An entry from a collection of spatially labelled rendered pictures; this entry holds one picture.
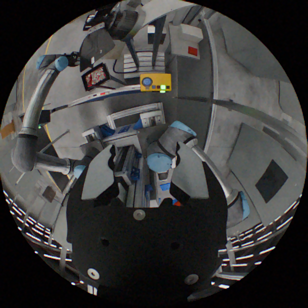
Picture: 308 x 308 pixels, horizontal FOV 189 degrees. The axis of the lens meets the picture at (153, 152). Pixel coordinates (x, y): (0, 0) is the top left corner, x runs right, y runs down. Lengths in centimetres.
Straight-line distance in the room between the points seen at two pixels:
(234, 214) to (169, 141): 39
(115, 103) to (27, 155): 151
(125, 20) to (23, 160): 72
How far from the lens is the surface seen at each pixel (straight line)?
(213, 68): 79
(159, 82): 52
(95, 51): 49
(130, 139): 72
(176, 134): 38
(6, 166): 626
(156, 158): 40
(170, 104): 163
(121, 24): 65
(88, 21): 67
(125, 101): 163
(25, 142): 40
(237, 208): 40
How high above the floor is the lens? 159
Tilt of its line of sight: 57 degrees down
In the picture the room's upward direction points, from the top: 176 degrees clockwise
